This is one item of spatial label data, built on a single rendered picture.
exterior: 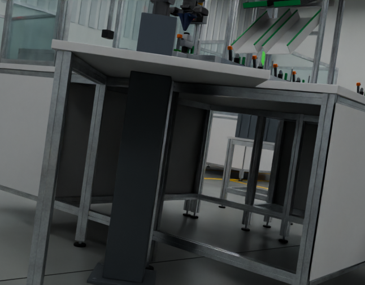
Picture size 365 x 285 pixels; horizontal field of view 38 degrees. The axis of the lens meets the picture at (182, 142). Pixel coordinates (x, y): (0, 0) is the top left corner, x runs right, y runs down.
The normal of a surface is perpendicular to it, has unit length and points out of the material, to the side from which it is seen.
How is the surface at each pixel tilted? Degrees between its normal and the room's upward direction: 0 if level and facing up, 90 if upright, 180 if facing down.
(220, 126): 90
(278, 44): 45
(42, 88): 90
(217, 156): 90
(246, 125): 90
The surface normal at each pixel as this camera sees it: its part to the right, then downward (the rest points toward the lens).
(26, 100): -0.60, -0.06
